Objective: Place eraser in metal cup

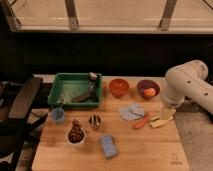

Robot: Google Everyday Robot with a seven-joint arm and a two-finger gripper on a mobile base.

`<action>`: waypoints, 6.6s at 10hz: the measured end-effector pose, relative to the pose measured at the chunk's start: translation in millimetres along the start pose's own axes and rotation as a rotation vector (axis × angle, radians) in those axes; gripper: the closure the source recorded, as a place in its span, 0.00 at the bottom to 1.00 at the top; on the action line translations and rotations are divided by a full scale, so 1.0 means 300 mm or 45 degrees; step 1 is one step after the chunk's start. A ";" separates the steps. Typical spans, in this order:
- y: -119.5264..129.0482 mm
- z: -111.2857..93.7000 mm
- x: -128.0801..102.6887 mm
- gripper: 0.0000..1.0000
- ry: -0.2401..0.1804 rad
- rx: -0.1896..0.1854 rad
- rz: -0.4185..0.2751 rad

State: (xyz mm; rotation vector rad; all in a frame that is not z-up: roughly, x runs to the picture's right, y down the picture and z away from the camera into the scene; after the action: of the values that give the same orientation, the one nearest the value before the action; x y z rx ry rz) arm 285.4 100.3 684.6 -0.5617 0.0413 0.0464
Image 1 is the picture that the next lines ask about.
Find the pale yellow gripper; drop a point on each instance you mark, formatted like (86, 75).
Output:
(167, 113)

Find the dark brown eraser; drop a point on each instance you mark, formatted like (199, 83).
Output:
(81, 97)

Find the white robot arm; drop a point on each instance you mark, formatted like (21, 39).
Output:
(187, 80)

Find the metal cup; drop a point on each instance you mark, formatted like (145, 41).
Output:
(94, 121)

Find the blue plastic cup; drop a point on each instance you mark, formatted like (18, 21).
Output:
(57, 115)

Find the yellow block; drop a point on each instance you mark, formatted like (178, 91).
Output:
(157, 121)

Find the orange fruit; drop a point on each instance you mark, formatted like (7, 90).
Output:
(150, 92)

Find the purple bowl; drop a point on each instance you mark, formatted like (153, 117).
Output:
(144, 84)

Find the orange carrot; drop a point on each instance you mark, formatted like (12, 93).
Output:
(141, 122)

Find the light blue cloth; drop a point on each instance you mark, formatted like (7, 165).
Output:
(133, 111)

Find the orange bowl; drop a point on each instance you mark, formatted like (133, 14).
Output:
(118, 87)

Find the blue sponge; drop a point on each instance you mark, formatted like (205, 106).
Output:
(108, 146)

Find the white bowl with grapes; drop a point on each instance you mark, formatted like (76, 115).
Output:
(76, 135)

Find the green plastic tray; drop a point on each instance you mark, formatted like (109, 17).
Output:
(67, 86)

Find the black office chair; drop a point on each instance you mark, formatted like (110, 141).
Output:
(14, 128)

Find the grey handled tool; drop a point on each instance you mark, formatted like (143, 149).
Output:
(92, 82)

